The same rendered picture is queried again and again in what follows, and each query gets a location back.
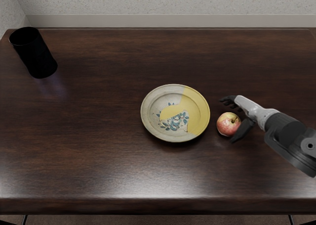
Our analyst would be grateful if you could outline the red yellow apple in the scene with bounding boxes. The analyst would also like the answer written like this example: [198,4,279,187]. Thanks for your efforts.
[216,112,242,137]

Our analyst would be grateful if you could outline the black cylindrical cup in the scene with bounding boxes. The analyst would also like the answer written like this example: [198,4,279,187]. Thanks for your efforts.
[8,26,58,79]

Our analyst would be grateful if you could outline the patterned ceramic plate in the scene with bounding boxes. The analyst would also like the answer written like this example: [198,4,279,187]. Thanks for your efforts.
[140,84,211,143]

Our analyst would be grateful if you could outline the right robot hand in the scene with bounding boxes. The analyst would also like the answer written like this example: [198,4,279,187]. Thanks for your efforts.
[219,94,280,144]

